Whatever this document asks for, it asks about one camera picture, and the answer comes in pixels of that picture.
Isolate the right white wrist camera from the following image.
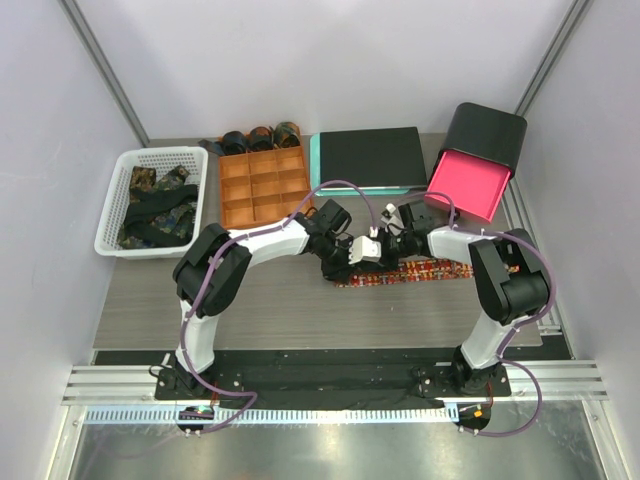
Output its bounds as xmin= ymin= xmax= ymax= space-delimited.
xmin=381 ymin=203 xmax=404 ymax=232

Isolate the orange compartment tray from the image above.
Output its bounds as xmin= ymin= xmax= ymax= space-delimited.
xmin=218 ymin=146 xmax=314 ymax=230

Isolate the dark floral tie in basket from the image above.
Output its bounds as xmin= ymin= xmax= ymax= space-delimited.
xmin=117 ymin=165 xmax=198 ymax=250

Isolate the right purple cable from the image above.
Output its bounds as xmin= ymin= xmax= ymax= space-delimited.
xmin=384 ymin=192 xmax=557 ymax=439

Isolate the purple cable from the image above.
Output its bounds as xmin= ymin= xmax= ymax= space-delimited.
xmin=384 ymin=192 xmax=557 ymax=439
xmin=178 ymin=179 xmax=381 ymax=435

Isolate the multicoloured plaid tie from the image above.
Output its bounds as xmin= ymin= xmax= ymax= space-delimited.
xmin=334 ymin=259 xmax=473 ymax=288

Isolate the aluminium rail frame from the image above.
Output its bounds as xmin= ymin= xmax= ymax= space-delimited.
xmin=62 ymin=360 xmax=608 ymax=405

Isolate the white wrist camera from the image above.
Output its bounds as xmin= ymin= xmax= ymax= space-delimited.
xmin=381 ymin=203 xmax=404 ymax=232
xmin=348 ymin=227 xmax=382 ymax=265

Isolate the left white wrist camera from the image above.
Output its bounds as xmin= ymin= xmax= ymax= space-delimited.
xmin=348 ymin=227 xmax=382 ymax=265

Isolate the black notebook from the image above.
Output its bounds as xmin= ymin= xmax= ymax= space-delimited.
xmin=319 ymin=127 xmax=427 ymax=190

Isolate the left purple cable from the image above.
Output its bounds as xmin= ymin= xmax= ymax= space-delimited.
xmin=178 ymin=179 xmax=381 ymax=435

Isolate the rolled brown floral tie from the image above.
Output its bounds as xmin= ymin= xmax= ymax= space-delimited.
xmin=247 ymin=126 xmax=274 ymax=152

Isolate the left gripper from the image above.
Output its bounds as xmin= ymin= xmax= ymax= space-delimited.
xmin=317 ymin=235 xmax=361 ymax=284

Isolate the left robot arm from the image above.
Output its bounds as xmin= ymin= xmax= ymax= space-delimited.
xmin=173 ymin=200 xmax=354 ymax=399

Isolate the black pink drawer cabinet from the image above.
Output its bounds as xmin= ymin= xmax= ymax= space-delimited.
xmin=425 ymin=102 xmax=528 ymax=224

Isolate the white slotted cable duct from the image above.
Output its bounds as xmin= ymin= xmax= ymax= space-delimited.
xmin=84 ymin=403 xmax=459 ymax=427

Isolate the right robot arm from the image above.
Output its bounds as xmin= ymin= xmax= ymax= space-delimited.
xmin=381 ymin=201 xmax=555 ymax=395

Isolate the black tie in basket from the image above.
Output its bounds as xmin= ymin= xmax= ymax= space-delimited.
xmin=118 ymin=184 xmax=198 ymax=249

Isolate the teal tray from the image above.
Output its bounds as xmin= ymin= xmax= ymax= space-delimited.
xmin=309 ymin=133 xmax=410 ymax=197

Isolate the white perforated plastic basket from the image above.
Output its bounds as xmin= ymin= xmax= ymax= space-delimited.
xmin=94 ymin=146 xmax=209 ymax=260

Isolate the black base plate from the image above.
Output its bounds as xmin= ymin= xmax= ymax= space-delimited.
xmin=94 ymin=344 xmax=531 ymax=411

